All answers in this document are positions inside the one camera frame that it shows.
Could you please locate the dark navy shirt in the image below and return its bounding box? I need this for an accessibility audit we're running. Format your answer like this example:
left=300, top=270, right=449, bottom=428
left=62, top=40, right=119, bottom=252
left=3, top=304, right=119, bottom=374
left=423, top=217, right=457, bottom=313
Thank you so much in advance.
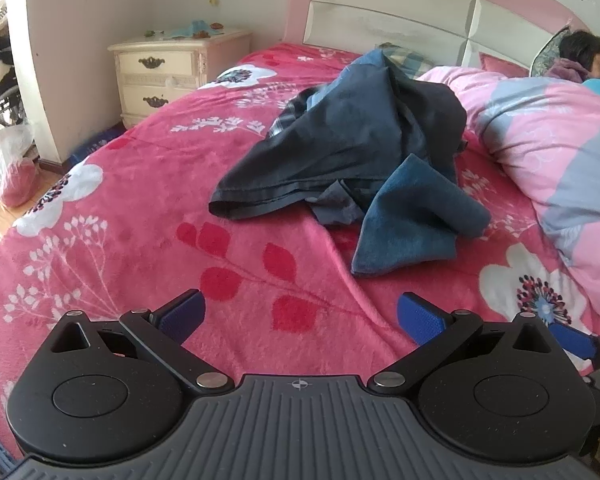
left=208, top=52, right=468, bottom=221

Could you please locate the wheelchair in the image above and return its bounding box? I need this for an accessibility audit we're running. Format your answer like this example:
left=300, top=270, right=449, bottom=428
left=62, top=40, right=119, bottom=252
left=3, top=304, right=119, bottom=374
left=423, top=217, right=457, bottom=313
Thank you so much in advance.
left=0, top=80, right=26, bottom=198

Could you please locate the plaid pillow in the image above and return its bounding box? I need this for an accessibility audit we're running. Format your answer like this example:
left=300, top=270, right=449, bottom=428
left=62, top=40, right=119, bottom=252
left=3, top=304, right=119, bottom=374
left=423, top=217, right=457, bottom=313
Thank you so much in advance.
left=377, top=42, right=435, bottom=80

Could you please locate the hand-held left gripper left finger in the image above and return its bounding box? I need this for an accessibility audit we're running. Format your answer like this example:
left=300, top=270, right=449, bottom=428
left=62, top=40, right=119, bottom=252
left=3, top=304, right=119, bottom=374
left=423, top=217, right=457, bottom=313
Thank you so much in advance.
left=47, top=289, right=233, bottom=395

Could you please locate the pink and grey quilt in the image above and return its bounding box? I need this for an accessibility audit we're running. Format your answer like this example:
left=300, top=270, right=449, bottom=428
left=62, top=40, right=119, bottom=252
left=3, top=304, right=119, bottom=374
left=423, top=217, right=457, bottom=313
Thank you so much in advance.
left=417, top=66, right=600, bottom=320

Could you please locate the red floral blanket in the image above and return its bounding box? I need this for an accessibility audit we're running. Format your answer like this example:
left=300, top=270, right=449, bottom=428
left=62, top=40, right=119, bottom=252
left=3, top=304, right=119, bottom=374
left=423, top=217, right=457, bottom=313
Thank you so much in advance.
left=0, top=42, right=600, bottom=466

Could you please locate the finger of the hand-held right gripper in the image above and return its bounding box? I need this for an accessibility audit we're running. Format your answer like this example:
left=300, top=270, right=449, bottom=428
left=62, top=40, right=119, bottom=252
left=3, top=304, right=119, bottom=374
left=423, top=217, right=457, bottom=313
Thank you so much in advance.
left=549, top=321, right=600, bottom=371

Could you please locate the teal cloth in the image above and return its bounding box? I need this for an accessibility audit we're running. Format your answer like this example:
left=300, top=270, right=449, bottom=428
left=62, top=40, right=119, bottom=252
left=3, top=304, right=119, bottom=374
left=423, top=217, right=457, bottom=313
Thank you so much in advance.
left=167, top=20, right=221, bottom=40

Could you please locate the white and pink headboard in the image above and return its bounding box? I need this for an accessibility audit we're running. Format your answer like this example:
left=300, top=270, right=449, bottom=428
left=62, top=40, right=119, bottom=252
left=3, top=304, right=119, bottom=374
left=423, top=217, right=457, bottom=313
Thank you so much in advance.
left=285, top=0, right=593, bottom=68

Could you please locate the cream nightstand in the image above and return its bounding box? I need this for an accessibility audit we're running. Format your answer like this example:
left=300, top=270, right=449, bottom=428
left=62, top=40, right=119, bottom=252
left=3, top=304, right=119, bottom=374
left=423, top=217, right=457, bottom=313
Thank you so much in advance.
left=107, top=27, right=253, bottom=131

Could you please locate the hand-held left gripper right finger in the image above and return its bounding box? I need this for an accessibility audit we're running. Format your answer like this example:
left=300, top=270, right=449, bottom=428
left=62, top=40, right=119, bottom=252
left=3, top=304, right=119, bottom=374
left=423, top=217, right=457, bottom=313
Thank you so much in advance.
left=367, top=292, right=563, bottom=395

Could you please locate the dark floral pillow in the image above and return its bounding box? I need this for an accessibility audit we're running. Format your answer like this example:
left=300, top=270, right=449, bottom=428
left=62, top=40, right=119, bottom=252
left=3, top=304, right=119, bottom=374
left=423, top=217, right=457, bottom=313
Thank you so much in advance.
left=530, top=25, right=573, bottom=78

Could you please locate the red pillow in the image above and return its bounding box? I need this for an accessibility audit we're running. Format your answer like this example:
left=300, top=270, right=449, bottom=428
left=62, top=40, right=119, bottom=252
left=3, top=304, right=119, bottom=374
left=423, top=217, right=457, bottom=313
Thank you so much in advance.
left=480, top=52, right=531, bottom=77

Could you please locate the clear plastic bag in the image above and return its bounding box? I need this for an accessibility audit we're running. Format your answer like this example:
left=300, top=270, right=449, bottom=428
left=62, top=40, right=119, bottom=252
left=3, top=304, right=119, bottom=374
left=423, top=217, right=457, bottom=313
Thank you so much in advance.
left=0, top=122, right=38, bottom=208

